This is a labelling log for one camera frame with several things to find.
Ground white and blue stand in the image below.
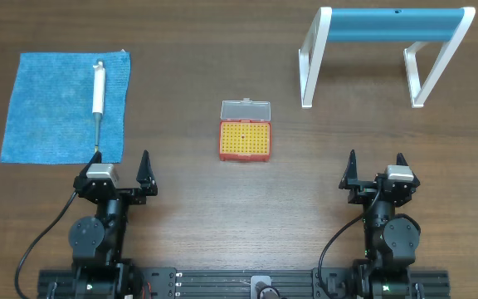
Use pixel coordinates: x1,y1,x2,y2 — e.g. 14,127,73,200
298,5,476,109

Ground black cable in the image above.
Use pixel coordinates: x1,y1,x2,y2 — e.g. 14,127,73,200
13,190,78,299
317,185,383,299

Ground blue cloth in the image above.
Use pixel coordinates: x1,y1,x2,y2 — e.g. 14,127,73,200
0,50,132,165

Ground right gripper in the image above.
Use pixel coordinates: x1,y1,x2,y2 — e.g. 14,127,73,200
338,149,422,207

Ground red and yellow tip box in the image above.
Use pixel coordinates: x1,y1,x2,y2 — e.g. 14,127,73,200
217,97,273,163

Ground mounting rail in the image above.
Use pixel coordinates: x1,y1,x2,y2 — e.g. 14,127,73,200
37,267,451,299

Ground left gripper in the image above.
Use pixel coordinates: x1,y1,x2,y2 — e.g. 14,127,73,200
73,149,159,206

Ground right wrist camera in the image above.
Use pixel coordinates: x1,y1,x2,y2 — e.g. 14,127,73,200
385,164,415,183

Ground white pipette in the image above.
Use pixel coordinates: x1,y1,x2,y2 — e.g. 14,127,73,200
91,60,107,154

